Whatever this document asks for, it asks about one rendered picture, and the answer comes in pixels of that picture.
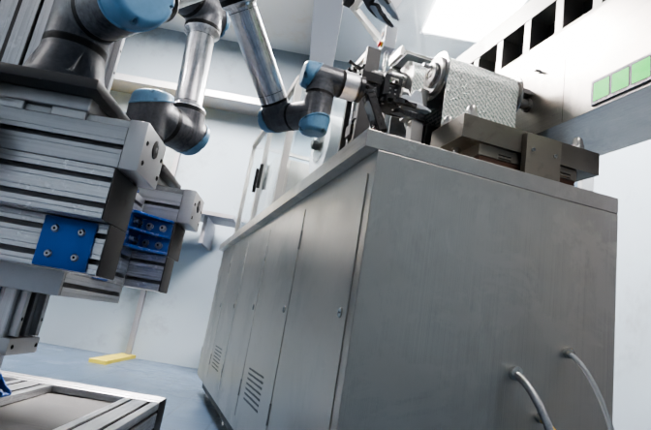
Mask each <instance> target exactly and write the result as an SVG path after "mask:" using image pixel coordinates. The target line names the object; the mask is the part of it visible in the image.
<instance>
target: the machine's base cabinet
mask: <svg viewBox="0 0 651 430"><path fill-rule="evenodd" d="M617 233H618V215H617V214H614V213H610V212H606V211H603V210H600V209H596V208H593V207H589V206H585V205H582V204H578V203H574V202H570V201H567V200H560V199H557V198H554V197H550V196H547V195H543V194H539V193H536V192H532V191H528V190H525V189H521V188H517V187H514V186H511V185H507V184H504V183H500V182H496V181H493V180H489V179H485V178H481V177H478V176H474V175H471V174H468V173H464V172H460V171H457V170H453V169H447V168H443V167H439V166H436V165H432V164H428V163H425V162H422V161H418V160H415V159H411V158H407V157H403V156H400V155H396V154H392V153H389V152H386V151H382V150H377V151H376V152H374V153H373V154H371V155H370V156H368V157H367V158H365V159H363V160H362V161H360V162H359V163H357V164H356V165H354V166H353V167H351V168H350V169H348V170H346V171H345V172H343V173H342V174H340V175H339V176H337V177H336V178H334V179H333V180H331V181H329V182H328V183H326V184H325V185H324V186H323V187H321V188H320V189H318V190H317V191H315V192H314V193H312V194H311V195H309V196H308V197H306V198H305V199H303V200H301V201H300V202H298V203H296V204H295V205H293V206H292V207H290V208H289V209H287V210H286V211H284V212H283V213H281V214H280V215H278V216H277V217H275V218H274V219H272V220H271V221H269V222H268V223H266V224H265V225H263V226H261V227H260V228H258V229H257V230H255V231H253V232H252V233H250V234H249V235H247V236H246V237H244V238H243V239H241V240H240V241H238V242H237V243H235V244H234V245H233V246H232V247H230V248H228V249H227V250H225V251H224V252H223V257H222V260H221V265H220V268H219V271H218V276H217V277H218V279H217V284H216V288H215V293H214V296H213V301H212V306H211V310H210V315H209V320H208V324H207V329H206V332H205V337H204V342H203V346H202V348H201V359H200V364H199V369H198V373H197V375H198V376H199V378H200V379H201V381H202V386H201V387H202V389H203V390H204V392H205V394H204V395H205V396H207V397H208V398H209V400H210V402H211V403H212V405H213V406H214V408H215V410H216V411H217V413H218V415H219V416H220V417H221V419H220V421H221V422H222V423H225V425H226V427H227V428H228V430H544V428H543V425H542V424H540V423H537V421H536V414H537V413H538V412H537V409H536V407H535V405H534V403H533V401H532V400H531V398H530V396H529V394H528V393H527V391H526V390H525V388H524V387H523V386H522V385H521V384H520V383H519V382H518V381H513V380H512V379H510V377H509V373H508V372H509V369H510V367H512V366H518V367H520V368H521V369H522V370H523V376H524V377H525V378H526V379H527V380H528V381H529V382H530V383H531V385H532V386H533V388H534V389H535V390H536V391H537V392H538V394H539V396H540V398H541V400H542V403H543V404H544V407H545V409H546V411H547V414H548V416H549V418H550V420H551V423H552V426H553V427H554V428H555V429H556V430H608V428H607V425H606V422H605V417H604V414H603V411H602V409H601V406H600V403H599V401H598V399H597V396H596V394H595V392H594V389H593V387H592V386H591V384H590V383H589V381H588V379H587V377H586V375H585V374H584V372H583V371H582V370H581V368H580V367H579V366H578V364H577V363H575V362H574V361H573V360H572V359H571V358H565V357H564V356H563V350H564V348H573V349H574V351H575V355H576V356H577V357H578V358H579V359H580V360H581V361H582V362H583V363H584V365H585V366H586V367H587V369H588V370H589V371H590V373H591V375H592V377H593V378H594V380H595V382H596V384H597V386H598V388H599V390H600V392H601V395H602V396H603V398H604V402H605V404H606V407H607V410H608V413H609V416H610V418H611V421H612V418H613V381H614V344H615V307H616V270H617Z"/></svg>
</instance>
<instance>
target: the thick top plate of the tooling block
mask: <svg viewBox="0 0 651 430"><path fill-rule="evenodd" d="M525 133H527V132H526V131H522V130H519V129H516V128H514V127H510V126H507V125H504V124H500V123H497V122H494V121H491V120H487V119H484V118H481V117H477V116H475V115H472V114H469V113H465V112H464V113H462V114H461V115H459V116H457V117H456V118H454V119H452V120H451V121H450V122H448V123H447V124H445V125H443V126H442V127H440V128H438V129H436V130H435V131H433V132H432V135H431V142H430V146H434V147H437V148H441V149H444V150H447V151H450V152H451V150H452V148H453V147H459V148H461V152H462V151H464V150H466V149H468V148H470V147H472V146H474V145H476V144H478V143H482V144H486V145H489V146H493V147H496V148H500V149H503V150H506V151H510V152H512V153H516V154H519V155H521V149H522V136H523V134H525ZM560 167H563V168H566V169H572V170H576V181H575V182H577V181H581V180H584V179H588V178H591V177H595V176H599V168H600V154H599V153H596V152H593V151H589V150H586V149H583V148H579V147H576V146H573V145H570V144H566V143H564V142H562V148H561V166H560Z"/></svg>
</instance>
